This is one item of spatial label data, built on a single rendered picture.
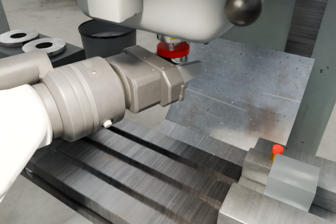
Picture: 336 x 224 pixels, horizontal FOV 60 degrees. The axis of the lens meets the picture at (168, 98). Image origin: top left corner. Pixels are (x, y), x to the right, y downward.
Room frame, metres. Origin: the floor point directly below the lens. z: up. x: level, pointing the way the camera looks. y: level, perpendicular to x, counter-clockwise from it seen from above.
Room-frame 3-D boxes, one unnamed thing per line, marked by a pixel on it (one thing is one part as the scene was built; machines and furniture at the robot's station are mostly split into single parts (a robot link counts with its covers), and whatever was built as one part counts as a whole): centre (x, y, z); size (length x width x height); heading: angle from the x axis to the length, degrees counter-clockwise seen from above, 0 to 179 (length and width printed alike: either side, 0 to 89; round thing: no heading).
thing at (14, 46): (0.62, 0.31, 1.08); 0.22 x 0.12 x 0.20; 55
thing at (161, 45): (0.39, -0.01, 1.26); 0.05 x 0.05 x 0.01
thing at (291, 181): (0.28, -0.18, 1.10); 0.06 x 0.05 x 0.06; 60
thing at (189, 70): (0.36, -0.03, 1.23); 0.06 x 0.02 x 0.03; 129
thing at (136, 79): (0.33, 0.06, 1.23); 0.13 x 0.12 x 0.10; 39
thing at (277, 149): (0.34, -0.17, 1.10); 0.02 x 0.02 x 0.03
